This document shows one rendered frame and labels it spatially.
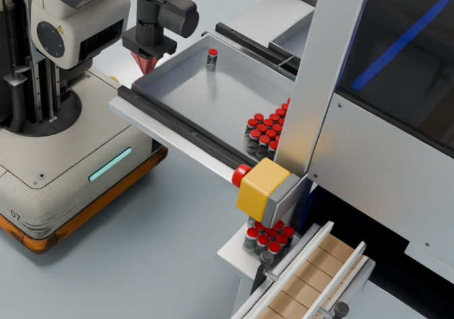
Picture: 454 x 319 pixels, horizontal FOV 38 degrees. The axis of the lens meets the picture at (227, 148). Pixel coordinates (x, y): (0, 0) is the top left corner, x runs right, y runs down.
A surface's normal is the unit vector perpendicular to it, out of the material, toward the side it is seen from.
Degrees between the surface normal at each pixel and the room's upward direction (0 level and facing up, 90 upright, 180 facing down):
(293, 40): 0
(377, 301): 90
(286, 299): 0
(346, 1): 90
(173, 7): 93
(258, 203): 90
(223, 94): 0
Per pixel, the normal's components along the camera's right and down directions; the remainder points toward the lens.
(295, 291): 0.14, -0.70
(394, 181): -0.59, 0.51
